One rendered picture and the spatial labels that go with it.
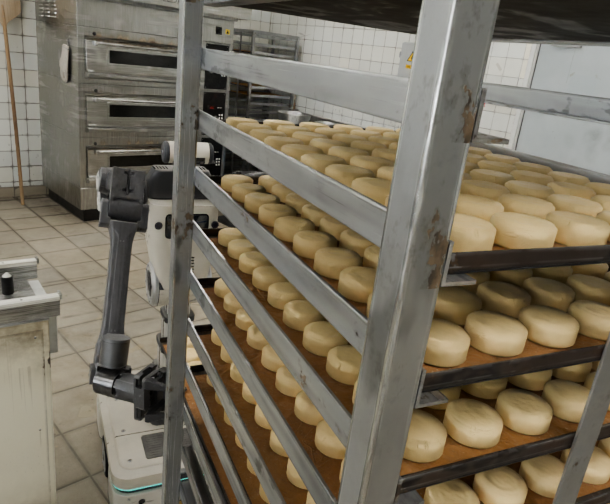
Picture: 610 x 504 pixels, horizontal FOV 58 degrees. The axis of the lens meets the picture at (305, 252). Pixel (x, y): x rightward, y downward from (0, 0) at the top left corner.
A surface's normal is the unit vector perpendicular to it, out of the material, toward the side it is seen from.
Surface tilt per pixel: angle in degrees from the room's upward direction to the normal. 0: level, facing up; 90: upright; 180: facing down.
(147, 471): 31
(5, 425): 90
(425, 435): 0
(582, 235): 90
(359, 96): 90
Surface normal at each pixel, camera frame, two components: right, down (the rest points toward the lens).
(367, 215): -0.90, 0.04
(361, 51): -0.73, 0.15
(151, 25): 0.67, 0.32
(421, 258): 0.41, 0.35
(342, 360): 0.11, -0.94
